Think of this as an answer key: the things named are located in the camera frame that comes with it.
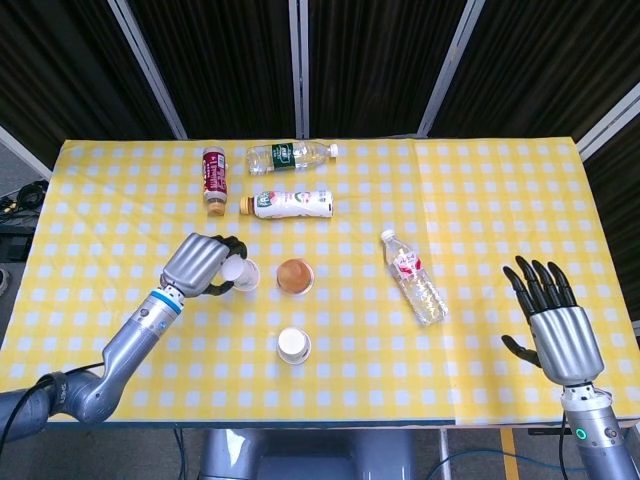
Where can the black box on floor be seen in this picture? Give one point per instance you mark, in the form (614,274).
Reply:
(12,242)

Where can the red label drink bottle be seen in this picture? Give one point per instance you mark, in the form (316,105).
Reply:
(215,181)

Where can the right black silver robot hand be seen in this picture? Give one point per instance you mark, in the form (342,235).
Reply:
(565,340)

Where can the orange brown cup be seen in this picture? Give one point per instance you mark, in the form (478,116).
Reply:
(295,276)

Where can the clear bottle green label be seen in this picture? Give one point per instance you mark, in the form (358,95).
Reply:
(292,156)

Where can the white paper cup green print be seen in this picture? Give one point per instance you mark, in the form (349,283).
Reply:
(245,274)

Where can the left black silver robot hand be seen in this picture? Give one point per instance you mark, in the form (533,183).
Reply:
(192,265)

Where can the white table leg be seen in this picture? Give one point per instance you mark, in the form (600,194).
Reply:
(445,450)

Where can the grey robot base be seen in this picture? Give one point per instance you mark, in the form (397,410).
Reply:
(310,455)

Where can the silver partition frame post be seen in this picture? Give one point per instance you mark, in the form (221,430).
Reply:
(607,127)
(22,150)
(147,65)
(300,65)
(450,65)

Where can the dark partition panel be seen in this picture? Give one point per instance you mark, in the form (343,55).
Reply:
(375,65)
(60,65)
(220,65)
(550,65)
(620,225)

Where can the clear bottle red label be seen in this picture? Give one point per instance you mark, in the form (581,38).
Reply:
(415,277)

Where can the plain white paper cup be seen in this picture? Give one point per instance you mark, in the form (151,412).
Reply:
(292,340)

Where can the yellow checked tablecloth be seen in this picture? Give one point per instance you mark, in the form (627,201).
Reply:
(125,225)

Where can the black bar under table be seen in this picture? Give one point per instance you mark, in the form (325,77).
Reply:
(545,430)

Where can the white drink bottle yellow cap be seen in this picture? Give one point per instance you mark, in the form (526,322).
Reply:
(287,204)

